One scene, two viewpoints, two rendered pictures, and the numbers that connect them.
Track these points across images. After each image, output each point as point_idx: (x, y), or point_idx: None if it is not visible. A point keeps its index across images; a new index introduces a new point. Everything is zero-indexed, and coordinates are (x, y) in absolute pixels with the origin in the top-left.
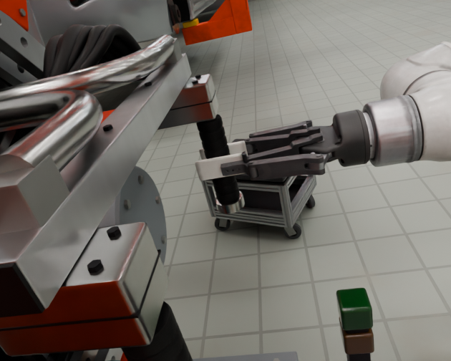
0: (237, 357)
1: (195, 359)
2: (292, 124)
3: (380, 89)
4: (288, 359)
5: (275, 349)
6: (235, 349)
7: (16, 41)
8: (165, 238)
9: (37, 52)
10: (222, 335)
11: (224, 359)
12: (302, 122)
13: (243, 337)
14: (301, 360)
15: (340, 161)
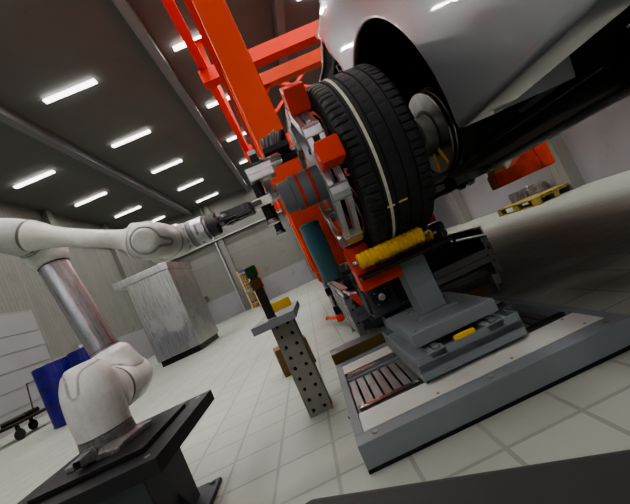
0: (415, 416)
1: (459, 397)
2: (228, 209)
3: (166, 230)
4: (364, 437)
5: (401, 478)
6: (450, 458)
7: (293, 123)
8: (285, 208)
9: (295, 124)
10: (480, 462)
11: (428, 410)
12: (223, 211)
13: (448, 472)
14: (368, 481)
15: (222, 229)
